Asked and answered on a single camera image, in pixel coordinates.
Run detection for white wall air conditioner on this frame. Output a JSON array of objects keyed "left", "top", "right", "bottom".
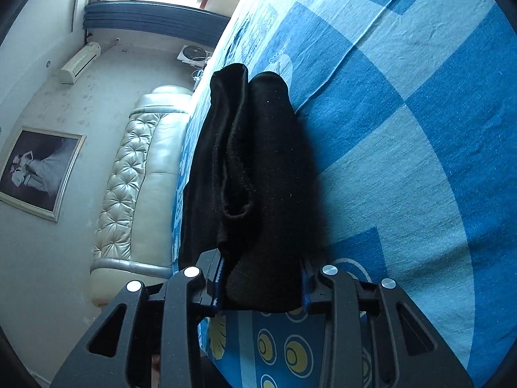
[{"left": 60, "top": 42, "right": 101, "bottom": 85}]

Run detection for dark blue curtain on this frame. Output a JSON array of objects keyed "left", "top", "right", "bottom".
[{"left": 83, "top": 1, "right": 231, "bottom": 46}]

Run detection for black pants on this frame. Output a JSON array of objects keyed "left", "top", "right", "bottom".
[{"left": 178, "top": 63, "right": 329, "bottom": 314}]

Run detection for framed wall photo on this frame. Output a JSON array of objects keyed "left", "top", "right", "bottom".
[{"left": 0, "top": 125, "right": 87, "bottom": 223}]

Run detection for cream tufted leather headboard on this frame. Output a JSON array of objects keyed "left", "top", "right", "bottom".
[{"left": 90, "top": 86, "right": 193, "bottom": 307}]

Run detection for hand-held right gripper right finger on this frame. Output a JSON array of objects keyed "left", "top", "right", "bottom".
[{"left": 300, "top": 263, "right": 474, "bottom": 388}]

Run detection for blue patterned bed sheet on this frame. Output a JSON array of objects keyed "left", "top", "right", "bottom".
[{"left": 172, "top": 0, "right": 517, "bottom": 388}]

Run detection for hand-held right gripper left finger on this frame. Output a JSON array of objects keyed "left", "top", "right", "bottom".
[{"left": 50, "top": 249, "right": 225, "bottom": 388}]

